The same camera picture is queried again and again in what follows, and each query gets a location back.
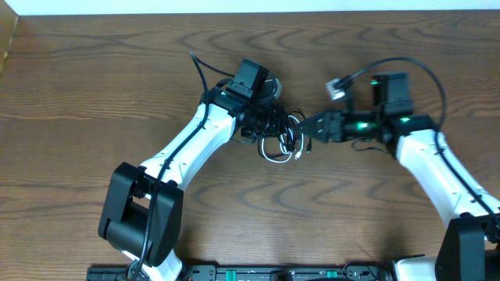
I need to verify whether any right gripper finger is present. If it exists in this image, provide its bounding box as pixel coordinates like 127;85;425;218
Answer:
299;111;328;127
299;124;328;143

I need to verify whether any white usb cable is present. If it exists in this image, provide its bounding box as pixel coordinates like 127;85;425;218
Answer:
259;115;305;164

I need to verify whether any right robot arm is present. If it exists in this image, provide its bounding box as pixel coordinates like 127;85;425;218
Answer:
298;73;499;280

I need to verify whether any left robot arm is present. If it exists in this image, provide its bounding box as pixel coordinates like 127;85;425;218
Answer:
98;59;286;280

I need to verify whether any left camera cable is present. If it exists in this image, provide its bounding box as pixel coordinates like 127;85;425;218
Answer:
124;51;236;281

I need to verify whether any camera cable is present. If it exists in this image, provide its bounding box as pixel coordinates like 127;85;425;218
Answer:
339;56;500;226
124;51;236;281

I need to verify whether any right camera cable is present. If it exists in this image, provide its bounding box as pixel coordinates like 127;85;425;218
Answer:
339;56;500;226

